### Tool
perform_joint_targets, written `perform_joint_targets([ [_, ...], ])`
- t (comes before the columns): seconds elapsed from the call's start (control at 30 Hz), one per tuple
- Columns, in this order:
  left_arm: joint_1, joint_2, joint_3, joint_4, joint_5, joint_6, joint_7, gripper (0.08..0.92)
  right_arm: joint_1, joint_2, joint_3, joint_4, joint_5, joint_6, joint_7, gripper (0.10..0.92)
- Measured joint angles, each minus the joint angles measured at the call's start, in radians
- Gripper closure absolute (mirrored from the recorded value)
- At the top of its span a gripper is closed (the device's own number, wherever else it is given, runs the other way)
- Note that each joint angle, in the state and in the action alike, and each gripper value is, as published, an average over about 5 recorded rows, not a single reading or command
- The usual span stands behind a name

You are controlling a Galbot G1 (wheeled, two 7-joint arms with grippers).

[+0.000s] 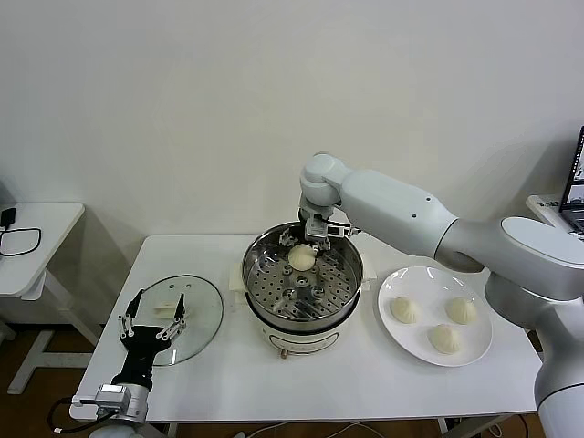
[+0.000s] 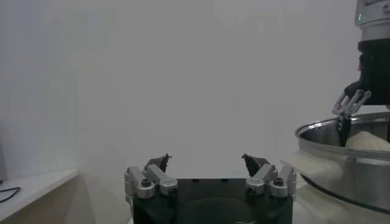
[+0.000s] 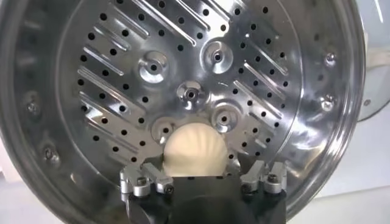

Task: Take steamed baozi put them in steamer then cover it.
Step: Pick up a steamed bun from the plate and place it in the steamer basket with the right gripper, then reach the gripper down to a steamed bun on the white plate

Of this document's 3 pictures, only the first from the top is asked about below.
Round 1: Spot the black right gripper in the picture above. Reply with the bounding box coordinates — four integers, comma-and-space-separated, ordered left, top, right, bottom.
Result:
278, 207, 335, 257

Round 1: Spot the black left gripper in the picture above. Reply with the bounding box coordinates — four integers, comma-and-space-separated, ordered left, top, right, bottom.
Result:
111, 287, 189, 389

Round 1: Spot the white steamed baozi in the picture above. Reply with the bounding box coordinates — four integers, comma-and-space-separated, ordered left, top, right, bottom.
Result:
427, 322, 463, 356
390, 295, 421, 325
445, 296, 478, 326
287, 244, 316, 273

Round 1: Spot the round glass pot lid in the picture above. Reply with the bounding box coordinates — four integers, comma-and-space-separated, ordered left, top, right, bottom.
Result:
120, 273, 224, 366

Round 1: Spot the stainless steel steamer basket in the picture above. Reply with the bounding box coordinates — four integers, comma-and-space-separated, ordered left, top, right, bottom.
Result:
227, 220, 378, 332

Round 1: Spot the white electric cooker base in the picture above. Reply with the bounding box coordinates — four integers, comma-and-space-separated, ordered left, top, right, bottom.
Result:
231, 280, 373, 361

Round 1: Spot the white side table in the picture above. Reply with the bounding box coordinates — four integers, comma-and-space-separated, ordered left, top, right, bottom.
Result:
0, 202, 107, 396

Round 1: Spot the white round plate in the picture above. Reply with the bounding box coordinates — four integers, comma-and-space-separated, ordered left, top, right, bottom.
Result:
377, 266, 494, 368

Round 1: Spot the dark open laptop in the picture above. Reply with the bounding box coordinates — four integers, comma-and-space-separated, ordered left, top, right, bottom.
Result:
558, 125, 584, 234

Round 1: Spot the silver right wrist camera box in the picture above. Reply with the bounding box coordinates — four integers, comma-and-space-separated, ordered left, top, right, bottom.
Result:
304, 217, 361, 241

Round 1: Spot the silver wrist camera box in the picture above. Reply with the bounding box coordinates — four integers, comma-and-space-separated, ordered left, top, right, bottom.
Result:
70, 384, 134, 419
304, 217, 361, 241

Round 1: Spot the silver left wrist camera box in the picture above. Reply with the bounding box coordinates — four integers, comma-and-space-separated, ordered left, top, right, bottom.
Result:
70, 384, 134, 419

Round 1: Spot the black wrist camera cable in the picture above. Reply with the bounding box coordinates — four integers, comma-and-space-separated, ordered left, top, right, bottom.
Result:
49, 395, 99, 434

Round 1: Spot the black looped cable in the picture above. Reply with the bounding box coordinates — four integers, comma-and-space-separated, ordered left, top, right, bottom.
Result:
0, 226, 45, 259

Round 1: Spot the white floor cable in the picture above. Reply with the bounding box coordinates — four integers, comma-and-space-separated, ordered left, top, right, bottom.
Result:
248, 420, 389, 438

